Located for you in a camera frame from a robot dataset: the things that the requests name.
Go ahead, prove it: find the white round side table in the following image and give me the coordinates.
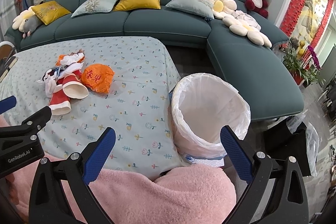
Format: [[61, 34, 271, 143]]
[[0, 41, 17, 82]]

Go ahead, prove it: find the red white paper cup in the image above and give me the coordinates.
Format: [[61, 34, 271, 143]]
[[62, 70, 89, 100], [49, 78, 71, 116]]

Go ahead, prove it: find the white flower pillow lower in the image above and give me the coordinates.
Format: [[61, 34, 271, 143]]
[[222, 10, 272, 48]]

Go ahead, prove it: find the grey mouse plush toy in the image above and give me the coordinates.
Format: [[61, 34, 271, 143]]
[[23, 15, 43, 38]]

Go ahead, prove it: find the left yellow cushion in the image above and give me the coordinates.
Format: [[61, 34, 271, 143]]
[[32, 1, 71, 26]]

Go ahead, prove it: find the white lined trash bin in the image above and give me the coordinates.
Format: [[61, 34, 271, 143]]
[[171, 73, 251, 166]]

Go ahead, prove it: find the left pale blue cushion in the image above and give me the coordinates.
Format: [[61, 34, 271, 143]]
[[71, 0, 119, 18]]

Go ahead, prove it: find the potted flowers plant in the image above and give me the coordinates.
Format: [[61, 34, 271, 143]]
[[281, 37, 325, 87]]

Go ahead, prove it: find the light blue floral tablecloth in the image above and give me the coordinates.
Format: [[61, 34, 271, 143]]
[[1, 36, 182, 180]]

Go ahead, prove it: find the white flower pillow upper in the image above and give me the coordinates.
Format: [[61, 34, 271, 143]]
[[207, 0, 237, 19]]

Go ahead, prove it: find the white flower pillow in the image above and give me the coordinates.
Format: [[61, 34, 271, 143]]
[[207, 0, 237, 19], [222, 10, 272, 48]]

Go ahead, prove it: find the pale blue cushion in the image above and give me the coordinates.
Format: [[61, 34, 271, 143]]
[[166, 0, 214, 20], [71, 0, 119, 18]]

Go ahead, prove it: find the teal sectional sofa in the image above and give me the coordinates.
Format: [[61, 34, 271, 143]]
[[6, 0, 304, 121]]

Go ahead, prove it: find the right pale blue cushion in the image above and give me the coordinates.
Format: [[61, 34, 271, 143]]
[[166, 0, 214, 20]]

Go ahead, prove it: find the orange plastic bag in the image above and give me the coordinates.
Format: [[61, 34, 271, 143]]
[[80, 64, 114, 94]]

